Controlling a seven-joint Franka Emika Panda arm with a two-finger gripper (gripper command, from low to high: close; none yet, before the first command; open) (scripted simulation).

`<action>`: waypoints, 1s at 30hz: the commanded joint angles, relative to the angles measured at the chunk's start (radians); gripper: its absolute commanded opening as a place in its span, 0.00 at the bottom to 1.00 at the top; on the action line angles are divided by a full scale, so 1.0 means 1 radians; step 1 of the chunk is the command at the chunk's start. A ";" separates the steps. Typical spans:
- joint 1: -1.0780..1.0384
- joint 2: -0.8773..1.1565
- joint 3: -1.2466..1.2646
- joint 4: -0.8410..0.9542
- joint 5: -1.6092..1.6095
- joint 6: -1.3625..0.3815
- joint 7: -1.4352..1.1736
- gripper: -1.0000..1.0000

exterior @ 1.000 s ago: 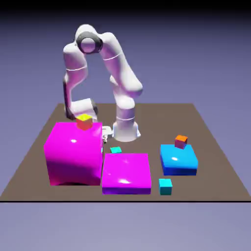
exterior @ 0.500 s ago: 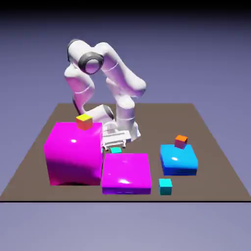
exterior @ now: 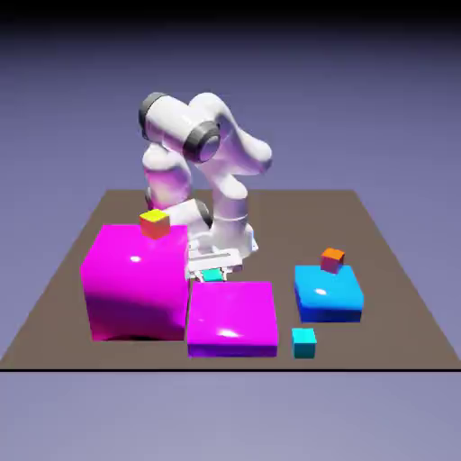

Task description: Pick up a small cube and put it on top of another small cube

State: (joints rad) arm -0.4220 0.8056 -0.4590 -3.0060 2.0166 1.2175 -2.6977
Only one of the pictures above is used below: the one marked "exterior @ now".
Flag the large blue box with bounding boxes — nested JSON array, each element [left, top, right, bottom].
[[294, 264, 365, 324]]

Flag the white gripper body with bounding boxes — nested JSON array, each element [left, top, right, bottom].
[[186, 248, 244, 274]]

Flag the large flat magenta box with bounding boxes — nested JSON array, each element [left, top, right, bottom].
[[186, 281, 279, 358]]

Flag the small orange cube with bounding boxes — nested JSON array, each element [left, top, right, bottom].
[[320, 247, 346, 275]]

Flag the large tall magenta box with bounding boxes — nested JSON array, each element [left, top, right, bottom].
[[79, 223, 191, 342]]

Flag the small yellow cube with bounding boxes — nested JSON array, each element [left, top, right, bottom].
[[139, 209, 171, 240]]

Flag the small cyan cube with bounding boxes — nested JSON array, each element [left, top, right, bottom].
[[291, 327, 318, 360]]

